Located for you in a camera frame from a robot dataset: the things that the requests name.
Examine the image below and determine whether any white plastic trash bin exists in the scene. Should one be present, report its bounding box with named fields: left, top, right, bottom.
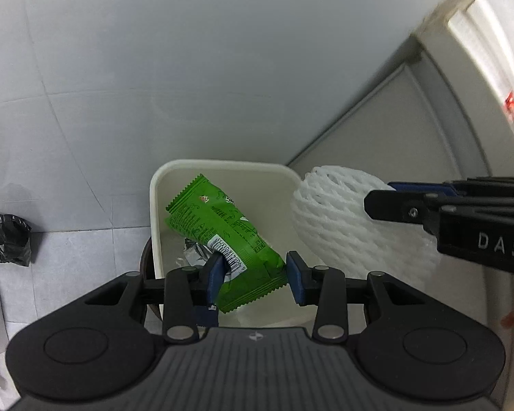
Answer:
left=149, top=160, right=317, bottom=327

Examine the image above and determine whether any green snack wrapper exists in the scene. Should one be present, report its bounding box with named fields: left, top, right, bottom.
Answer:
left=166, top=174, right=288, bottom=314

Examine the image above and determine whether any black plastic garbage bag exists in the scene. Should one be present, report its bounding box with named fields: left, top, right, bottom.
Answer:
left=0, top=213, right=32, bottom=267

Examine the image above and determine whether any white foam fruit net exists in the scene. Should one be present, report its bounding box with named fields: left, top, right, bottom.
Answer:
left=291, top=165, right=440, bottom=290

